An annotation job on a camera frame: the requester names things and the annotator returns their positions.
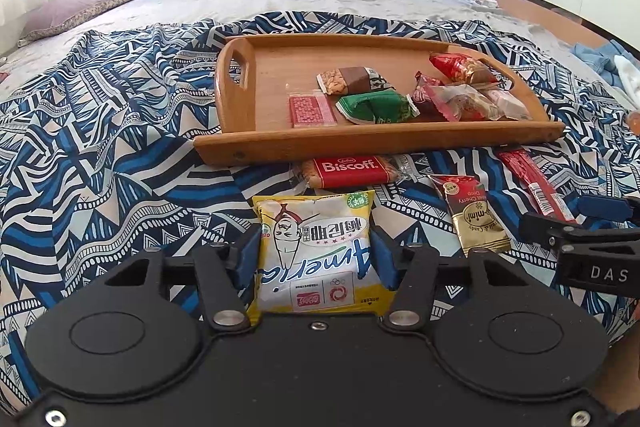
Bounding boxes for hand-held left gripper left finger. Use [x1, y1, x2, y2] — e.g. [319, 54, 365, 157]
[100, 224, 263, 333]

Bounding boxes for chocolate nut bar clear wrapper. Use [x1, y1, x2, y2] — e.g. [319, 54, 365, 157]
[316, 66, 390, 96]

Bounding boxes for long red snack stick packet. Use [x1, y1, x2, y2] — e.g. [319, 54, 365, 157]
[497, 147, 578, 224]

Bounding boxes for purple patterned pillow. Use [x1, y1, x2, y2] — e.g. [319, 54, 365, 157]
[17, 0, 153, 48]

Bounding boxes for wooden bed frame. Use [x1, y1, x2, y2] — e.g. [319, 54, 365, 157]
[477, 0, 640, 58]

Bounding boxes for dark red snack bar packet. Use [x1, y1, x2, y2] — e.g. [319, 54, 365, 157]
[407, 73, 451, 120]

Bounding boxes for gold red candy packet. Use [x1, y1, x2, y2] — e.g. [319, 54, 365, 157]
[427, 173, 513, 258]

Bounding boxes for light blue cloth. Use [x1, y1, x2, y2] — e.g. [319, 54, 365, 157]
[570, 41, 640, 88]

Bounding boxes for blue white patterned blanket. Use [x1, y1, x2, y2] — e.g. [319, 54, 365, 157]
[0, 11, 640, 413]

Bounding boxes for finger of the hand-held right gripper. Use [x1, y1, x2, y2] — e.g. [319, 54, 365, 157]
[574, 195, 640, 224]
[518, 213, 640, 253]

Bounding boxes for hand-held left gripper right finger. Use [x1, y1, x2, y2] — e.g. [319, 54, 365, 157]
[371, 224, 538, 333]

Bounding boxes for yellow white snack packet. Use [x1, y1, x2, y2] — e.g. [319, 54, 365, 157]
[246, 189, 397, 328]

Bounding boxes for green snack packet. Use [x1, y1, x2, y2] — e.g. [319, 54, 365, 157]
[335, 89, 420, 126]

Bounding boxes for red biscuit packet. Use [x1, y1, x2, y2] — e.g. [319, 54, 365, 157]
[299, 153, 408, 188]

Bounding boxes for white plastic item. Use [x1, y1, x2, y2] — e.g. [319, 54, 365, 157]
[612, 54, 640, 108]

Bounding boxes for wooden tray with handles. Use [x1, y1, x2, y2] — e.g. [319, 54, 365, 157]
[192, 33, 566, 168]

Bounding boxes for white snack bar packet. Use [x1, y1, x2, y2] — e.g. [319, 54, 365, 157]
[482, 89, 531, 122]

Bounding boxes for pink wafer packet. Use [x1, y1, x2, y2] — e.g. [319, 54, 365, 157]
[288, 91, 337, 128]

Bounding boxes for clear pastry packet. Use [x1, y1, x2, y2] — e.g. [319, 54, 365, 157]
[425, 83, 501, 122]

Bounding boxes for red peanut packet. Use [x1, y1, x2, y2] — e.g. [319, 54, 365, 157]
[429, 53, 500, 86]

